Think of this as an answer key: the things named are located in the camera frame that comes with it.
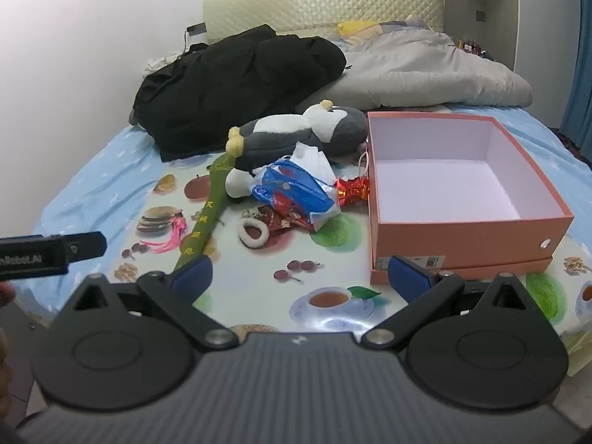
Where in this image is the green plush massage hammer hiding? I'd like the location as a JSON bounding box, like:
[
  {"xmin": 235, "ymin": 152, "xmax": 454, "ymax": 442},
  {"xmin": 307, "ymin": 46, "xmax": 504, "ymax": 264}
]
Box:
[{"xmin": 159, "ymin": 152, "xmax": 239, "ymax": 284}]

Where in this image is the light blue bed sheet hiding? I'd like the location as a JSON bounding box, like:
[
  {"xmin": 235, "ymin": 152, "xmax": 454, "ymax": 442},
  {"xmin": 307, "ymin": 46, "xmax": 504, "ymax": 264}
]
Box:
[{"xmin": 39, "ymin": 104, "xmax": 592, "ymax": 297}]

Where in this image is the white crumpled cloth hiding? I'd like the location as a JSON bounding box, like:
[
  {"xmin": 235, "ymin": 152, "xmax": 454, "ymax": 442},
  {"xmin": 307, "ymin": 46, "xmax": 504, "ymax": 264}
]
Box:
[{"xmin": 143, "ymin": 53, "xmax": 186, "ymax": 77}]

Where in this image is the black jacket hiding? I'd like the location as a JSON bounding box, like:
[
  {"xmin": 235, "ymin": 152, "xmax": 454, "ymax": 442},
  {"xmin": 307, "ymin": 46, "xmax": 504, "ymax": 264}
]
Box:
[{"xmin": 129, "ymin": 24, "xmax": 347, "ymax": 162}]

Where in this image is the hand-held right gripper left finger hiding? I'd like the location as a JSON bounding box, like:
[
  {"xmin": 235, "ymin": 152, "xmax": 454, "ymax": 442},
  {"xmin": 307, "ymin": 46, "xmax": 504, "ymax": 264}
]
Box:
[{"xmin": 60, "ymin": 255, "xmax": 239, "ymax": 351}]

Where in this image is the blue curtain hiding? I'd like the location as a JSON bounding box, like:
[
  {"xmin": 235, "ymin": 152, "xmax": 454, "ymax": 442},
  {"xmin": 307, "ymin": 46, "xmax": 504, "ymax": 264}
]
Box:
[{"xmin": 559, "ymin": 0, "xmax": 592, "ymax": 137}]

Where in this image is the blue plastic bag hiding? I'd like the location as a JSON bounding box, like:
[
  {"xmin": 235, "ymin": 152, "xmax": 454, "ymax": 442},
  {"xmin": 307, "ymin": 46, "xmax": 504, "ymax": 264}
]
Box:
[{"xmin": 252, "ymin": 157, "xmax": 342, "ymax": 232}]

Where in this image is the beige quilted headboard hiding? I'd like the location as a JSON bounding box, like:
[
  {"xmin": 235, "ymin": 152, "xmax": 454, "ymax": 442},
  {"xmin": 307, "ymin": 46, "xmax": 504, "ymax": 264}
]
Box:
[{"xmin": 202, "ymin": 0, "xmax": 444, "ymax": 42}]

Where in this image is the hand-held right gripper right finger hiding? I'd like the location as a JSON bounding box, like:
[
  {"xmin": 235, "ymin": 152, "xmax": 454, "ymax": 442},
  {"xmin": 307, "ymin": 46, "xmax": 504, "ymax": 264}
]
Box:
[{"xmin": 363, "ymin": 255, "xmax": 549, "ymax": 350}]

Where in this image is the group of small bottles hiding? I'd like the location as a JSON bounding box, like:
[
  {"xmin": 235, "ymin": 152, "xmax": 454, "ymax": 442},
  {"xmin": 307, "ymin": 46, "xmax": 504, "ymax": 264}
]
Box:
[{"xmin": 455, "ymin": 37, "xmax": 491, "ymax": 59}]

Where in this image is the yellow pillow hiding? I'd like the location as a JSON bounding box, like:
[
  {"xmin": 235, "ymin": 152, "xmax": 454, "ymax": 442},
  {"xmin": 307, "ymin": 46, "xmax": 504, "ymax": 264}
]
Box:
[{"xmin": 337, "ymin": 19, "xmax": 380, "ymax": 36}]

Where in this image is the white furry hair tie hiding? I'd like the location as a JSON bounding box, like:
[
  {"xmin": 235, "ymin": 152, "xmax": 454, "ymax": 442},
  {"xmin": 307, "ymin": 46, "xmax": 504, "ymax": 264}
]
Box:
[{"xmin": 238, "ymin": 219, "xmax": 270, "ymax": 249}]

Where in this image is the grey pillow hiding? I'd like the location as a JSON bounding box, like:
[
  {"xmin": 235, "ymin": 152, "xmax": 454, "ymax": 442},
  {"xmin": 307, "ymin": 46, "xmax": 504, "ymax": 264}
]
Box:
[{"xmin": 296, "ymin": 28, "xmax": 532, "ymax": 112}]

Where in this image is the black power adapter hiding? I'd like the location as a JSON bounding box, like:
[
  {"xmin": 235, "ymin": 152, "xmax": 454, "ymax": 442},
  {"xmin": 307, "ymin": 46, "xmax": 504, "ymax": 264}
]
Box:
[{"xmin": 182, "ymin": 23, "xmax": 207, "ymax": 56}]

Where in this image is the brown snack packet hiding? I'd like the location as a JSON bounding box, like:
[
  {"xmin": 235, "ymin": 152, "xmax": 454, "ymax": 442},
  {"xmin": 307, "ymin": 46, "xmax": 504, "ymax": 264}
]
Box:
[{"xmin": 256, "ymin": 203, "xmax": 306, "ymax": 232}]

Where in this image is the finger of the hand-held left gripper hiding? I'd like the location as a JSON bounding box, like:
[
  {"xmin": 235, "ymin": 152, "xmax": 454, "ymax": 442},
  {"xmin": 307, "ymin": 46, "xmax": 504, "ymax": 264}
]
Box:
[{"xmin": 62, "ymin": 231, "xmax": 108, "ymax": 263}]

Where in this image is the fruit printed mat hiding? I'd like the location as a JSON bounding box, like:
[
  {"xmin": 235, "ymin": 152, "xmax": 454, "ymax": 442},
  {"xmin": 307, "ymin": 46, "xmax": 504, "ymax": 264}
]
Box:
[{"xmin": 108, "ymin": 145, "xmax": 592, "ymax": 373}]

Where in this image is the pink cardboard box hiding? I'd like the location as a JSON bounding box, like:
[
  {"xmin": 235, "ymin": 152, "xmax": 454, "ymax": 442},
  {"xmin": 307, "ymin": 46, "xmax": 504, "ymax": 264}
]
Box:
[{"xmin": 367, "ymin": 111, "xmax": 574, "ymax": 285}]

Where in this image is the grey white penguin plush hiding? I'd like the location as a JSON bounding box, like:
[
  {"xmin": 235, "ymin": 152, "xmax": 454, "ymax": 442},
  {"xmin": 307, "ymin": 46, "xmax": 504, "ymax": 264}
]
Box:
[{"xmin": 226, "ymin": 99, "xmax": 371, "ymax": 183}]

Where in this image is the white wardrobe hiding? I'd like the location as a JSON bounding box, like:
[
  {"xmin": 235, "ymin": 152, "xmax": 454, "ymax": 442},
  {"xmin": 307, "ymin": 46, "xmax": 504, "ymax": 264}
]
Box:
[{"xmin": 443, "ymin": 0, "xmax": 583, "ymax": 72}]

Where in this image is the red foil candy wrapper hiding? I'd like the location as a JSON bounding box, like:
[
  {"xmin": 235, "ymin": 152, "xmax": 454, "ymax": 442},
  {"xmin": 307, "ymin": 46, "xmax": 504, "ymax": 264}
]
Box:
[{"xmin": 334, "ymin": 176, "xmax": 371, "ymax": 205}]

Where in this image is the panda plush toy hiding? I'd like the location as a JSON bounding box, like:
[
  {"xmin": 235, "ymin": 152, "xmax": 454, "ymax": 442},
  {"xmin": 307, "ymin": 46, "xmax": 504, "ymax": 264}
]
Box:
[{"xmin": 226, "ymin": 166, "xmax": 260, "ymax": 201}]

